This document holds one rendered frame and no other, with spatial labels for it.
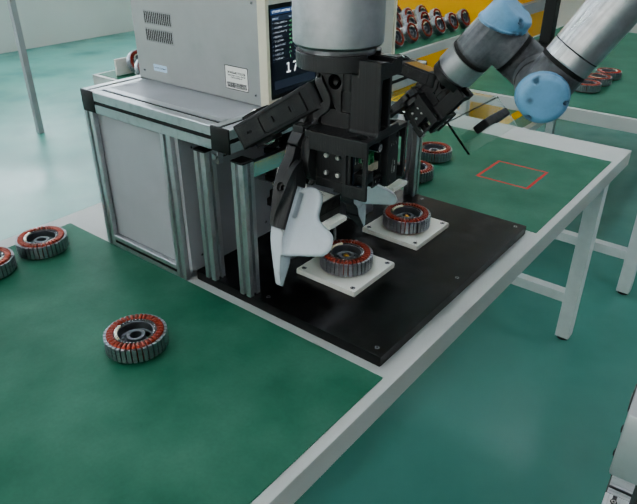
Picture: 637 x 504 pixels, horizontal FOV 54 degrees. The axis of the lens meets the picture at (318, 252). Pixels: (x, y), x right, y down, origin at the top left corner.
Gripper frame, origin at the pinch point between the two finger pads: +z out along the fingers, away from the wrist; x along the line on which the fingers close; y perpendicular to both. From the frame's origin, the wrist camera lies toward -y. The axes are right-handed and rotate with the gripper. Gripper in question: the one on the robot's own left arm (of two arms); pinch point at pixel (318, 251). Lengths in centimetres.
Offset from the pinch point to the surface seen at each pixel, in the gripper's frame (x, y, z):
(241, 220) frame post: 34, -41, 22
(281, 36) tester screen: 50, -42, -9
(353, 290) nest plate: 45, -22, 37
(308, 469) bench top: 6.6, -6.2, 41.2
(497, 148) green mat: 149, -31, 40
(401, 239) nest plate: 70, -25, 37
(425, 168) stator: 112, -39, 37
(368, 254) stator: 54, -24, 33
